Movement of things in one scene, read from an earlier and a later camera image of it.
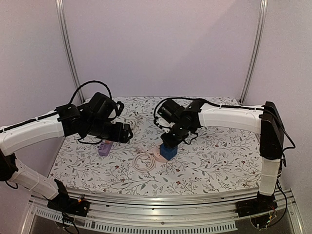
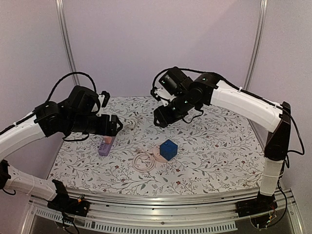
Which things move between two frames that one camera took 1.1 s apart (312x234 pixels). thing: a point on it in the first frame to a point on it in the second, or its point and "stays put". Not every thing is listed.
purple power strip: [104, 149] stays put
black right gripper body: [168, 142] to [162, 117]
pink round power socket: [156, 151] stays put
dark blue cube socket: [168, 153] stays put
